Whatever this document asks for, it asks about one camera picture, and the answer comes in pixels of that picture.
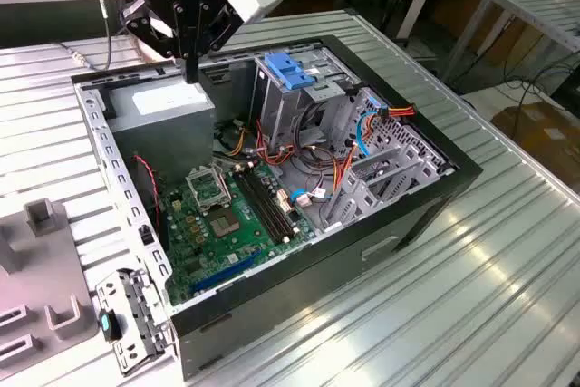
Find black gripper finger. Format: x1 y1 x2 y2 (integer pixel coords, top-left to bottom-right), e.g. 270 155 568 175
121 0 192 85
189 0 248 85

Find blue data wire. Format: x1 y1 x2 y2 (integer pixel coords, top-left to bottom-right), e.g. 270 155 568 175
289 110 382 208

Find red orange power wire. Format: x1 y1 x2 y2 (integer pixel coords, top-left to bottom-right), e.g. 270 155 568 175
333 104 417 200

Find grey metal disk bay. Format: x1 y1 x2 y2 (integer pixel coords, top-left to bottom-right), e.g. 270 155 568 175
319 140 450 234

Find blue plastic bay latch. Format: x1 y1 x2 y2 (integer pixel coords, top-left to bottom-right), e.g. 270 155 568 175
264 52 318 92

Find grey power supply unit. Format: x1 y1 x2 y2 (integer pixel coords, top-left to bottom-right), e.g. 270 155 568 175
104 76 218 182

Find grey metal drive cage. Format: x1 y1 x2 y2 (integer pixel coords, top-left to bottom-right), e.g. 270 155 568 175
250 44 363 150

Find metal socket cover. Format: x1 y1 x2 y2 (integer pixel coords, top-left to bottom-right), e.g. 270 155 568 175
184 167 233 214

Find black RAM slot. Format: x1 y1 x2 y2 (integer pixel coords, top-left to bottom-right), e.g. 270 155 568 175
233 169 283 244
238 169 287 243
250 167 296 239
245 168 292 241

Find green motherboard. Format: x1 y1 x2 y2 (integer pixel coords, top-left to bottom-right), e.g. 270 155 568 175
160 162 318 306

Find blue expansion slot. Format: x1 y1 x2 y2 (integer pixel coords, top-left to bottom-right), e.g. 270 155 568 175
188 248 263 296

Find black open PC case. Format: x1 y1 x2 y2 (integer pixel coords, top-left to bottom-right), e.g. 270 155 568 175
70 34 484 382

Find grey parts rack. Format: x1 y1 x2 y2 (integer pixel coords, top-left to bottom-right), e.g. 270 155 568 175
0 198 103 382

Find black teal latch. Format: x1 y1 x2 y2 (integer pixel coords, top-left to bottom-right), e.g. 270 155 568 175
98 308 123 342

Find small metal slat table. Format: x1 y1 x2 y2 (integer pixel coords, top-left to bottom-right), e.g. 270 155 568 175
441 0 580 84

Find brown cardboard box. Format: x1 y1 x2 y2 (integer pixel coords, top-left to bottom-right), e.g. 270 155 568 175
491 103 580 189

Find yellow supply wires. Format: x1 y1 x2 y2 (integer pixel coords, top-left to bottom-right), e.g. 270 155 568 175
221 126 251 158

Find red orange supply wires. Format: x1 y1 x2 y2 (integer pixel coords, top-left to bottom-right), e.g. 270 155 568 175
251 119 298 169

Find thick black cable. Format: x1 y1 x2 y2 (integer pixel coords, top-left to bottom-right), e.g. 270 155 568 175
292 101 332 166

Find thin wire locking lever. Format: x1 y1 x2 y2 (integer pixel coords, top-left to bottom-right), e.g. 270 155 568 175
216 163 237 207

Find thin red fan wire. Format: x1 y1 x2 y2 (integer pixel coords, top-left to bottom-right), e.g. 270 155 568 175
133 154 162 234

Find thin wires with white plug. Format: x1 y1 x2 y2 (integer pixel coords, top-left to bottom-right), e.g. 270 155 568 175
307 169 339 200

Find grey metal slot bracket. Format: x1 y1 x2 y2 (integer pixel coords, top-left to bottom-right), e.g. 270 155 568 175
94 267 177 378

